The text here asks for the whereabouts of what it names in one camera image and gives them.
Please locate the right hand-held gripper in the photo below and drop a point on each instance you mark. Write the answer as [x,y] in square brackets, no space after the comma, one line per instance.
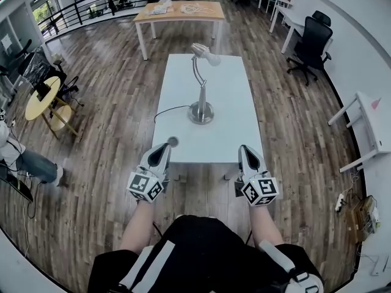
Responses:
[261,191]

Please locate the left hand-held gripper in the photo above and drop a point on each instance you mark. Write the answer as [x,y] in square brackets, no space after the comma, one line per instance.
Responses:
[142,185]

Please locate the silver desk lamp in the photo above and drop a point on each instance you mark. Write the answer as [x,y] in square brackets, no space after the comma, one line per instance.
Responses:
[201,114]

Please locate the person's right forearm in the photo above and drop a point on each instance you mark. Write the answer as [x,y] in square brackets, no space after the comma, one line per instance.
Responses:
[262,224]

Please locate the person's left forearm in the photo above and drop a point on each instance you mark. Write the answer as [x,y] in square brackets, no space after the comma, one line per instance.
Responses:
[137,224]

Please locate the white rectangular table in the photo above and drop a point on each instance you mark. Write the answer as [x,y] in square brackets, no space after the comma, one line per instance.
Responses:
[226,102]

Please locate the person's black white-striped clothing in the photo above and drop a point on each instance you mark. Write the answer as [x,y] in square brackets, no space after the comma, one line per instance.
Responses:
[198,249]

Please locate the white power strip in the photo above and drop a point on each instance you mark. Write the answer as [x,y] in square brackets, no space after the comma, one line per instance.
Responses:
[339,202]

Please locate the cardboard box with electronics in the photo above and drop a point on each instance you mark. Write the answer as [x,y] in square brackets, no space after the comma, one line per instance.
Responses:
[357,218]

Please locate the yellow round two-tier table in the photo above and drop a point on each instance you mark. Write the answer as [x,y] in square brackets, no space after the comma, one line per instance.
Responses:
[35,110]

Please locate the black flat device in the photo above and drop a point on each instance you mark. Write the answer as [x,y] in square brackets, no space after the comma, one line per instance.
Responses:
[43,92]

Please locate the pink paper piece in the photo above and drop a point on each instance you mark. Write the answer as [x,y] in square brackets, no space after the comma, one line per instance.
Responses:
[375,103]

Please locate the black mesh office chair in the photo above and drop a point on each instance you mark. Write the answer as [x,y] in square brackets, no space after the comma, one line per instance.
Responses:
[317,38]

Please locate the wooden-top table with white legs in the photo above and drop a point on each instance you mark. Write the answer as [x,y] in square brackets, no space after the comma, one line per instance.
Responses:
[177,17]

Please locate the black plastic-wrapped chair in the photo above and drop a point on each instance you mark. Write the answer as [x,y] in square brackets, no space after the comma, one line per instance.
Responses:
[35,66]

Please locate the pile of papers and tissues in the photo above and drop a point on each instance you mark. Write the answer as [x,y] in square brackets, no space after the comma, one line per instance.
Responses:
[159,9]

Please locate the black office chair with headrest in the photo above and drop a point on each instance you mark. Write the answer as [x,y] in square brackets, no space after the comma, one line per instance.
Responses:
[321,17]

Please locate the black metal railing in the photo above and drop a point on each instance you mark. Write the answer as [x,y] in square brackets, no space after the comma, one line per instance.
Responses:
[111,7]

